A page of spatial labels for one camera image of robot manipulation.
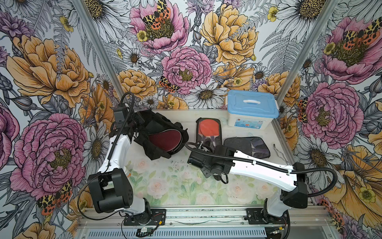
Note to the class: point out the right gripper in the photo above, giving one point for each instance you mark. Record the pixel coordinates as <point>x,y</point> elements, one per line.
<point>206,172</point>

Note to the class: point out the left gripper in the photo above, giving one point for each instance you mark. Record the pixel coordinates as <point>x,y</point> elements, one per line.
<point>139,117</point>

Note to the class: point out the black canvas bag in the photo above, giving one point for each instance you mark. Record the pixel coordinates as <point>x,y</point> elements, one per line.
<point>155,123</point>

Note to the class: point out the red ping pong paddle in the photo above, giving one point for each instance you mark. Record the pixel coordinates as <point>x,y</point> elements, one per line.
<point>209,132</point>

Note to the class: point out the black paddle case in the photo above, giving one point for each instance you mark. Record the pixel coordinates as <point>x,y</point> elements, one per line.
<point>252,146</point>

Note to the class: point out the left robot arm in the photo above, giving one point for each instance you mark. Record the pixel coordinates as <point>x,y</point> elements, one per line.
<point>110,187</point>

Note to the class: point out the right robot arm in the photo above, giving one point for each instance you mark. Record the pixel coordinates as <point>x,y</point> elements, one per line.
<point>292,190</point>

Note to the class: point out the blue lid storage box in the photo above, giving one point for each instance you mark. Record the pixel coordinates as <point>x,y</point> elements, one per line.
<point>248,109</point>

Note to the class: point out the thin metal wire hook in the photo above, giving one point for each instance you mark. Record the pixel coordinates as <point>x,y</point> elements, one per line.
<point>280,155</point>

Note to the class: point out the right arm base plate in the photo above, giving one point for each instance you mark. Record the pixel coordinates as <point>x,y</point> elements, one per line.
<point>258,216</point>

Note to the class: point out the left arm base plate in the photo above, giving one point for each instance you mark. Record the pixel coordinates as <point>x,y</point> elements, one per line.
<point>157,217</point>

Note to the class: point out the aluminium front rail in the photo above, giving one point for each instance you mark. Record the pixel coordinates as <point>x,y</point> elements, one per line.
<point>237,216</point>

